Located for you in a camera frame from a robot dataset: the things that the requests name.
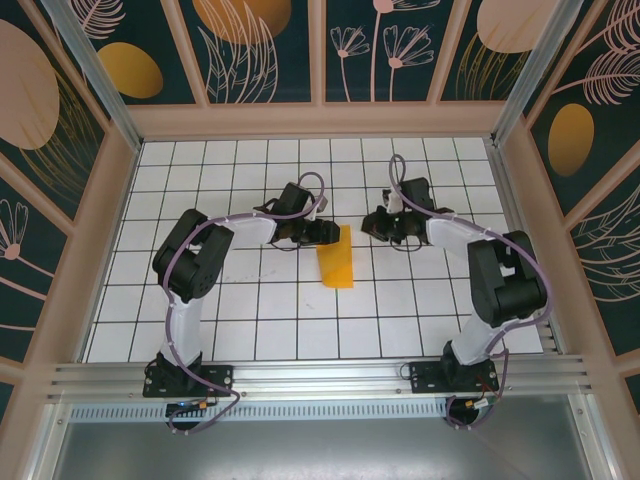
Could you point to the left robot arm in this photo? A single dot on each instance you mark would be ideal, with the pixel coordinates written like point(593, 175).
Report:
point(200, 260)

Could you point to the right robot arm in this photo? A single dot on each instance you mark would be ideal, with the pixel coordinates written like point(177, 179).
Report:
point(505, 280)

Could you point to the grey metal sheet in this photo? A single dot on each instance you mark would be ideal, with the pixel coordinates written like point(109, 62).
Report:
point(320, 450)

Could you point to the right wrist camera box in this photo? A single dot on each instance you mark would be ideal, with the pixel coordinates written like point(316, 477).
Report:
point(392, 200)

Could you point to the aluminium side rail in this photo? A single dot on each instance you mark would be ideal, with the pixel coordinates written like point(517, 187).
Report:
point(520, 240)

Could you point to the aluminium mounting rail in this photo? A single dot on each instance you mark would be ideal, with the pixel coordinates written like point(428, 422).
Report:
point(320, 377)

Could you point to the wall panel with pink flowers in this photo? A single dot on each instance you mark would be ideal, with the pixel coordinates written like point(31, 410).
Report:
point(360, 75)

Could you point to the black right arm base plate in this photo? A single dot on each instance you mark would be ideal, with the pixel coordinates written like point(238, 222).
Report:
point(425, 380)

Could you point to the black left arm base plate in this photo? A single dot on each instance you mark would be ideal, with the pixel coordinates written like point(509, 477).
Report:
point(220, 380)

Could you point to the wall panel with leaf outlines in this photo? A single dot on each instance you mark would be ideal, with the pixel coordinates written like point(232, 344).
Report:
point(240, 60)

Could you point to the wall panel with feather outlines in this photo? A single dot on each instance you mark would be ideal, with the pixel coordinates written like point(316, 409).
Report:
point(570, 140)

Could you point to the aluminium corner post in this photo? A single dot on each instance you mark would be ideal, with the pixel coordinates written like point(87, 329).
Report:
point(100, 85)
point(530, 75)

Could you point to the wall panel with fern outlines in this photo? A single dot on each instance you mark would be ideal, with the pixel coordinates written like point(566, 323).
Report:
point(610, 260)

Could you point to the wall panel with cream circle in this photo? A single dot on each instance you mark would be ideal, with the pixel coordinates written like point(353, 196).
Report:
point(500, 25)

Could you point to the wall panel with orange oval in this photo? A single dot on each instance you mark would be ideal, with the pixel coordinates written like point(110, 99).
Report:
point(130, 70)

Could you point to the wall panel with single flower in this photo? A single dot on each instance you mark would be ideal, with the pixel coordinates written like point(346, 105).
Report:
point(20, 240)

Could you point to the wall panel with gold lines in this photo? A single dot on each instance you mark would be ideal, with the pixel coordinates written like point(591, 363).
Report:
point(30, 100)

